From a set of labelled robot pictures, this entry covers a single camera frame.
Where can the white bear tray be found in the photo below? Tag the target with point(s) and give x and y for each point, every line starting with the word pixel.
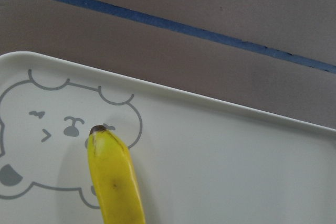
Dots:
pixel 198 160

